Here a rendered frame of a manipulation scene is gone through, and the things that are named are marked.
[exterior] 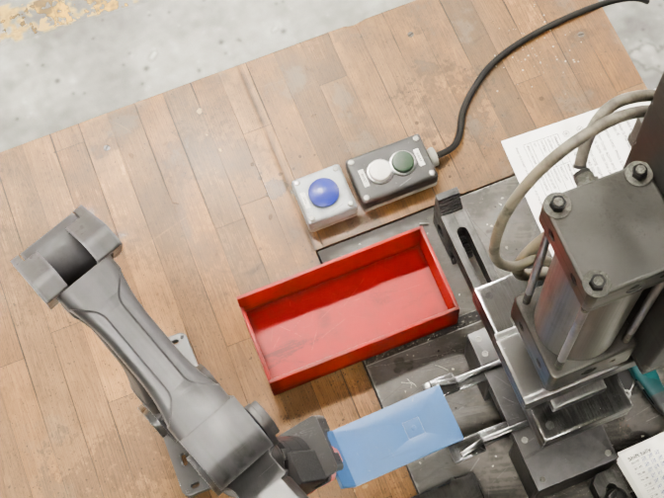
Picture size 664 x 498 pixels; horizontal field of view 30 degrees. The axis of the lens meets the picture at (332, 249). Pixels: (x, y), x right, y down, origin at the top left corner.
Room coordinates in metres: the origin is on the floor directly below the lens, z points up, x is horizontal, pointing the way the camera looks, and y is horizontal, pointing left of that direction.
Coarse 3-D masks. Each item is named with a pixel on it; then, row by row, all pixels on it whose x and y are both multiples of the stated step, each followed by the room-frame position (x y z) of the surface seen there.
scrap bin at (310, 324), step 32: (352, 256) 0.54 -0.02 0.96; (384, 256) 0.55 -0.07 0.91; (416, 256) 0.55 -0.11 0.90; (288, 288) 0.52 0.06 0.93; (320, 288) 0.53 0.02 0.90; (352, 288) 0.52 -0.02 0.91; (384, 288) 0.51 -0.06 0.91; (416, 288) 0.51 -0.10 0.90; (448, 288) 0.49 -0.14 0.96; (256, 320) 0.49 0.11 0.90; (288, 320) 0.49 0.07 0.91; (320, 320) 0.48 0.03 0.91; (352, 320) 0.48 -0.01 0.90; (384, 320) 0.47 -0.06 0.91; (416, 320) 0.47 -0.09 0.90; (448, 320) 0.45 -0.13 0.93; (288, 352) 0.45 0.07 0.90; (320, 352) 0.44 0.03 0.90; (352, 352) 0.42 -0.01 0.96; (288, 384) 0.40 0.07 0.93
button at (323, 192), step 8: (312, 184) 0.66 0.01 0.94; (320, 184) 0.66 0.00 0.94; (328, 184) 0.65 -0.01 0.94; (336, 184) 0.65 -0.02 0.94; (312, 192) 0.65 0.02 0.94; (320, 192) 0.64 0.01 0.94; (328, 192) 0.64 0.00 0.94; (336, 192) 0.64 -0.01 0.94; (312, 200) 0.64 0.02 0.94; (320, 200) 0.63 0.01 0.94; (328, 200) 0.63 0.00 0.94; (336, 200) 0.63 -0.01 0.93
